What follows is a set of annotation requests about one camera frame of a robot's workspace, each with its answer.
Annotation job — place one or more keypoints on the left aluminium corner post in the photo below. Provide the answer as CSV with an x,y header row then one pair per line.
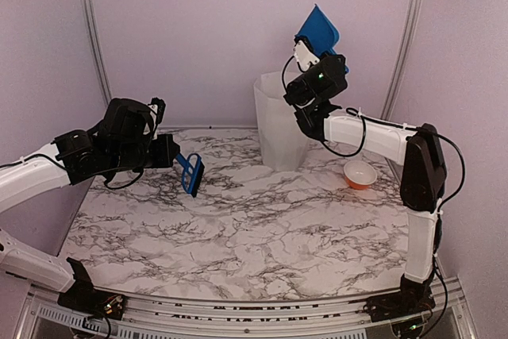
x,y
96,51

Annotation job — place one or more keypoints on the aluminium corner post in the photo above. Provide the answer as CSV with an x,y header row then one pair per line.
x,y
96,51
408,33

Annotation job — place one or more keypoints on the right aluminium corner post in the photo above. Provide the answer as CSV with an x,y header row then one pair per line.
x,y
408,33

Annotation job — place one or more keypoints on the white plastic waste bin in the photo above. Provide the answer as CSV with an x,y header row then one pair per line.
x,y
282,144

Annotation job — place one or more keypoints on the aluminium front frame rail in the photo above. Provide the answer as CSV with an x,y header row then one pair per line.
x,y
147,316

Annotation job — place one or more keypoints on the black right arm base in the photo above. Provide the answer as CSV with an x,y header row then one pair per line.
x,y
412,298

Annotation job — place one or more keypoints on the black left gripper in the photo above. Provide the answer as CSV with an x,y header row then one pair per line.
x,y
166,156

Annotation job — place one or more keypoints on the blue plastic dustpan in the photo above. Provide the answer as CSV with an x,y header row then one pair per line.
x,y
315,40

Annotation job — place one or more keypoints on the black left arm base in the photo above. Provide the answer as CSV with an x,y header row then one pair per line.
x,y
84,297

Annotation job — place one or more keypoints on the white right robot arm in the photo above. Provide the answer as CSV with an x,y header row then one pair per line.
x,y
416,150

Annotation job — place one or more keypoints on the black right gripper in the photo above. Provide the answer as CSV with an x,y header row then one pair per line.
x,y
337,57

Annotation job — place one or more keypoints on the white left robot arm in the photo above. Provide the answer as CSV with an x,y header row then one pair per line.
x,y
67,160

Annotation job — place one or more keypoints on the blue hand brush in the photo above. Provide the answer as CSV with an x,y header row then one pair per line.
x,y
192,172

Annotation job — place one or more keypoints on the white and orange bowl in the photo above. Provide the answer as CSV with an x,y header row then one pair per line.
x,y
359,175

